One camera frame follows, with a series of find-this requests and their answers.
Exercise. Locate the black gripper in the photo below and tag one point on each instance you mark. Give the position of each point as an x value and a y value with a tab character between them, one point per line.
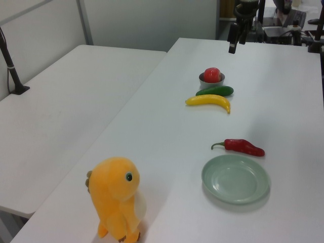
245	10

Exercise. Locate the red apple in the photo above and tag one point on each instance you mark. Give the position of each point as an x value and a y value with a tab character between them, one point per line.
212	75

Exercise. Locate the black desk equipment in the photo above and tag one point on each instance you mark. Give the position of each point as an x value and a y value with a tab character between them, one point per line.
281	34

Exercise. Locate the small grey bowl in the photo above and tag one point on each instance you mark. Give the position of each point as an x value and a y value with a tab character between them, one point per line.
202	82

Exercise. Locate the green cucumber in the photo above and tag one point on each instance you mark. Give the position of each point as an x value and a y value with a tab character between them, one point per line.
217	91

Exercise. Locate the yellow banana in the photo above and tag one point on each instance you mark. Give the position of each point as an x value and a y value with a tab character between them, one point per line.
210	100

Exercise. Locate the black computer mouse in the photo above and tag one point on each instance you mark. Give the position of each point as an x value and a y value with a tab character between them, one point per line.
314	21

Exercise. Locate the black clamp stand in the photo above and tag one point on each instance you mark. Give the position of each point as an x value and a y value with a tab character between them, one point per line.
316	38

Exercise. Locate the red chili pepper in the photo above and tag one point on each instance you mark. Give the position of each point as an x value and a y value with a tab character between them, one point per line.
243	146

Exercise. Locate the pale green plate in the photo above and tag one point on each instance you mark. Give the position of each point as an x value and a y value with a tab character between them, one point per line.
235	179

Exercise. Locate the grey partition panel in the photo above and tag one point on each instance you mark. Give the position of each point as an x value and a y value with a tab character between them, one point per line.
83	20

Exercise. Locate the white side table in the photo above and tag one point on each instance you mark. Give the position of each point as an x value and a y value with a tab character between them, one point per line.
63	114

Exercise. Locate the orange plush toy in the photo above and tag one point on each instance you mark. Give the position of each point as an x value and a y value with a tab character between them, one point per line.
115	197

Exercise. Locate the black pole with base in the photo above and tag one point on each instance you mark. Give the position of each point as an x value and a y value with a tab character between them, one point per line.
10	65

